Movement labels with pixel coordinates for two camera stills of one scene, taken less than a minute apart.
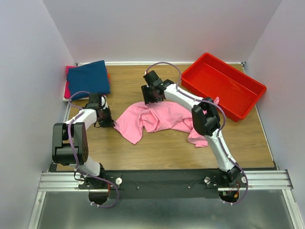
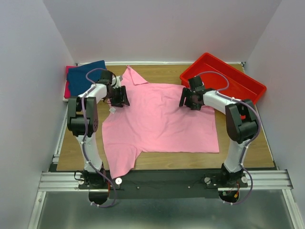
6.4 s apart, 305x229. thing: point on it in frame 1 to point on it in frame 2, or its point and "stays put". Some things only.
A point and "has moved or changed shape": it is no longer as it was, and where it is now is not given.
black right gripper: x=147 y=99 to x=186 y=93
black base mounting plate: x=162 y=185 stays put
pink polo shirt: x=162 y=116 has moved or changed shape
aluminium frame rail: x=256 y=180 stays put
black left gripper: x=110 y=122 to x=122 y=98
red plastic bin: x=208 y=77 stays put
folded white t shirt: x=67 y=99 stays put
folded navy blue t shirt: x=92 y=78 stays put
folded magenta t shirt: x=67 y=94 stays put
